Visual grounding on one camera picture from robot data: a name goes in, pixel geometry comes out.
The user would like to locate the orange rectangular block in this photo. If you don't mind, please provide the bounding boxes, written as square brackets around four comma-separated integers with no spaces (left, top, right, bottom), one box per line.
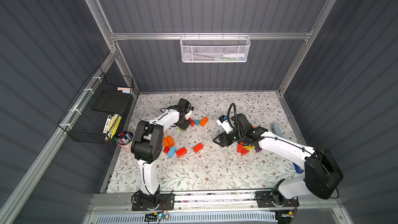
[199,117,208,127]

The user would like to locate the red rectangular block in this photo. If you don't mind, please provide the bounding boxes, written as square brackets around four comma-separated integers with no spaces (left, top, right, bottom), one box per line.
[193,143,204,153]
[176,147,188,158]

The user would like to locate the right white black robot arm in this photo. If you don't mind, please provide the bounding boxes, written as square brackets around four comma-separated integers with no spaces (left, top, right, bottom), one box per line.
[213,114,344,207]

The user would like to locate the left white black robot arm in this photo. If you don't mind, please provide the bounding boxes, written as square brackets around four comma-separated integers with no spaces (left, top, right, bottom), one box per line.
[131,99,194,209]

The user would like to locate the red triangle block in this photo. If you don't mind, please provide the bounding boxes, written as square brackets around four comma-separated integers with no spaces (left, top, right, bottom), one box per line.
[241,149,250,156]

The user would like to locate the orange block left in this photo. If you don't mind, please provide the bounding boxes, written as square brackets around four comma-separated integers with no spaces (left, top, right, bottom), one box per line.
[163,136,175,147]

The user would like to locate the light blue block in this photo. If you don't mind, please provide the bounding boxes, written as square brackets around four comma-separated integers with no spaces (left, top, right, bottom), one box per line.
[167,146,177,158]

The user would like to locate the small red block left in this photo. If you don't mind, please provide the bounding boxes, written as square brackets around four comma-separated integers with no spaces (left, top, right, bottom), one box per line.
[163,146,171,154]

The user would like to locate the light blue eraser box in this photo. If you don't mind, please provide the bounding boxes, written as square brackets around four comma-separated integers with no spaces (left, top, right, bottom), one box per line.
[271,123,283,137]

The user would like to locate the pink pen cup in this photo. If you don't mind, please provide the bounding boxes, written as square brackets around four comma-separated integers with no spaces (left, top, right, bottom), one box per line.
[113,130,134,153]

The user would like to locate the blue stapler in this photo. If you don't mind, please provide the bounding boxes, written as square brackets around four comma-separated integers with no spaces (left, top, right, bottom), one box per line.
[293,163,304,174]

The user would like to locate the yellow highlighter pack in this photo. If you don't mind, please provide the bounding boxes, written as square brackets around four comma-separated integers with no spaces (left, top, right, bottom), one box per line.
[106,114,122,140]

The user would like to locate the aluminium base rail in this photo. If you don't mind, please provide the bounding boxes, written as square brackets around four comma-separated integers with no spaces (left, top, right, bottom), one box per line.
[87,189,344,215]

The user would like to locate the white wire mesh basket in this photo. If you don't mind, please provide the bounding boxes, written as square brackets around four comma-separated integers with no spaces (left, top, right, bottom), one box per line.
[179,35,251,63]

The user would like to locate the black wire mesh basket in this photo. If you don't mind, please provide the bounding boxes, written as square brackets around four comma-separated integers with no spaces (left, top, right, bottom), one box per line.
[58,68,135,145]

